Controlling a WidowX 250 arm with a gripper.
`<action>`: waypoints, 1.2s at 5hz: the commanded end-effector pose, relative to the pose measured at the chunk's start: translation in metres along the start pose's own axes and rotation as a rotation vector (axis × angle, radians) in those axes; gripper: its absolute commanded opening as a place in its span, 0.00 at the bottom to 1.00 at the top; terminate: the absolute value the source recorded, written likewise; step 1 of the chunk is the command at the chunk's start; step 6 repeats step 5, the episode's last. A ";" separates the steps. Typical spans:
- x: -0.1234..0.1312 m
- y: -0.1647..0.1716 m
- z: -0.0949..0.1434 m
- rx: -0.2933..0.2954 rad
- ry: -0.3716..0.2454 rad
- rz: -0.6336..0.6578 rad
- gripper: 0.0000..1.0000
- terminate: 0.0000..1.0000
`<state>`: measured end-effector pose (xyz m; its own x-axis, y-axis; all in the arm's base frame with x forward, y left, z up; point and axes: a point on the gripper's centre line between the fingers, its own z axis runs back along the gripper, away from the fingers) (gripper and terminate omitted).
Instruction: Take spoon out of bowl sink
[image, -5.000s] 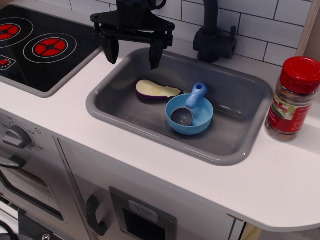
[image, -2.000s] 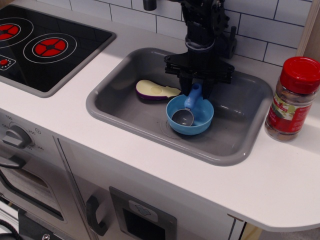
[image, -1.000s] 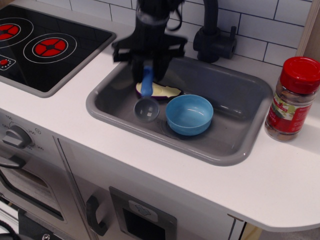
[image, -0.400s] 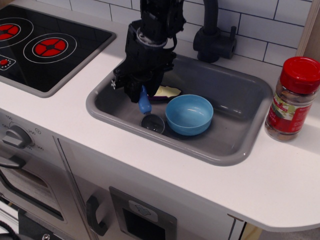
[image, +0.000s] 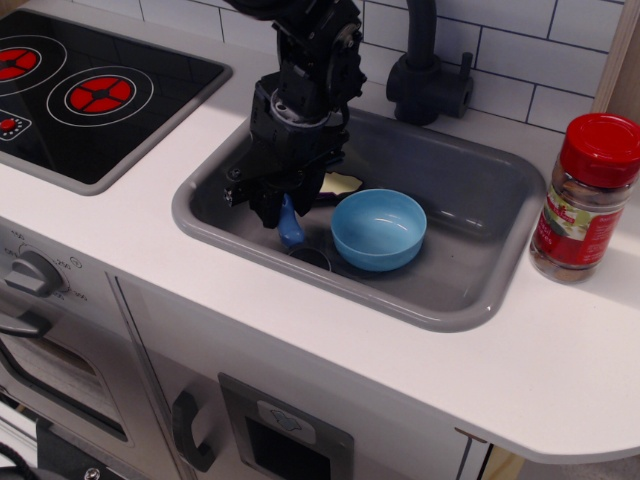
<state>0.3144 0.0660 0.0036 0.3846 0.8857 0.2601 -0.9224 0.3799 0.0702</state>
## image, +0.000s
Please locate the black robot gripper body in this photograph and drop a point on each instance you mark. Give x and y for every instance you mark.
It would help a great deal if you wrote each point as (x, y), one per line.
(283, 147)

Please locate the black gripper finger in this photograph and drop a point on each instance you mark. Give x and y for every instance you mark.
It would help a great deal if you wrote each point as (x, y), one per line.
(305, 195)
(267, 203)

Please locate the blue handled grey spoon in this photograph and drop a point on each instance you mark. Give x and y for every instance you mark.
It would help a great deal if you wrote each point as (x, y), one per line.
(293, 237)

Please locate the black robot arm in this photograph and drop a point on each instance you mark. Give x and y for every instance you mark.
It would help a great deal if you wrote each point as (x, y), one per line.
(299, 115)

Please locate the blue plastic bowl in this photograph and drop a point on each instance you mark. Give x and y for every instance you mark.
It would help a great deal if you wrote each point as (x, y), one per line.
(378, 230)

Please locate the grey sink basin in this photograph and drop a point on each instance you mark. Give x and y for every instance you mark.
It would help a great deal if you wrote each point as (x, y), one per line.
(481, 205)

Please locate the toy eggplant half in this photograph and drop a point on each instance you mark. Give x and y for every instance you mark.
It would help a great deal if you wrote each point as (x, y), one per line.
(337, 186)

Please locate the dark grey toy faucet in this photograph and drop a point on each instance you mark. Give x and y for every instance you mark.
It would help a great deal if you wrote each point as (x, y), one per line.
(417, 84)

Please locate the black toy stovetop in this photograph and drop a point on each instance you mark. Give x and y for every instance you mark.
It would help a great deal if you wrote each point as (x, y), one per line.
(81, 106)

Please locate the grey dishwasher panel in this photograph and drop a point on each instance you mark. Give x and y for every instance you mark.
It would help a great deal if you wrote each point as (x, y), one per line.
(281, 441)

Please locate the grey oven knob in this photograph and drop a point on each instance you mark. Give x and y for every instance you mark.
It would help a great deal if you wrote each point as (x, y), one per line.
(31, 273)

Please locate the toy oven door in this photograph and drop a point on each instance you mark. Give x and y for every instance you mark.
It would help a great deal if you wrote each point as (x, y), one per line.
(82, 376)

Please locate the red lidded spice jar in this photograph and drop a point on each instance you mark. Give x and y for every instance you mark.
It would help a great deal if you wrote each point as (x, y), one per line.
(592, 180)

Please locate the dark grey cabinet handle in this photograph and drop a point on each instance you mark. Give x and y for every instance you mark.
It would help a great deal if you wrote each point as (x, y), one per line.
(184, 411)

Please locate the grey oven door handle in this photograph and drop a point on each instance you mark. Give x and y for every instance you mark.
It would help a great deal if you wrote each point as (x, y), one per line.
(26, 325)

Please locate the wooden side post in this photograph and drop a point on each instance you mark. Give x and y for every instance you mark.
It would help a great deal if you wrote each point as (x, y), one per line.
(618, 89)

